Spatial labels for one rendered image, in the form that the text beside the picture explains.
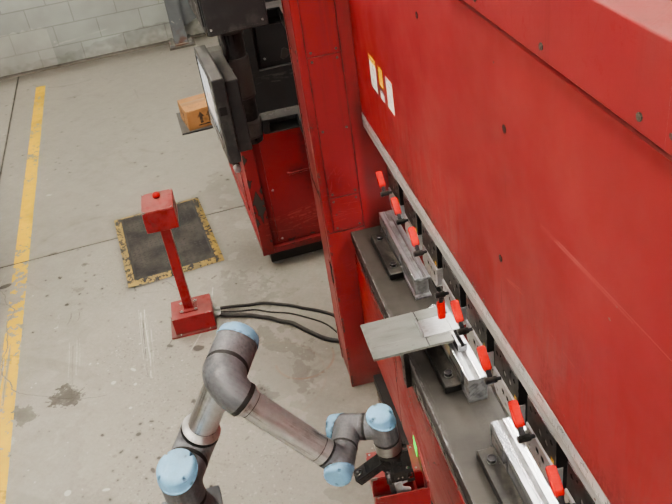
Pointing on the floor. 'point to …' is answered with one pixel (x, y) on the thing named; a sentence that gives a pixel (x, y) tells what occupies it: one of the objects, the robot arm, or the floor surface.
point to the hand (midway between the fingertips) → (394, 495)
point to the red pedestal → (164, 219)
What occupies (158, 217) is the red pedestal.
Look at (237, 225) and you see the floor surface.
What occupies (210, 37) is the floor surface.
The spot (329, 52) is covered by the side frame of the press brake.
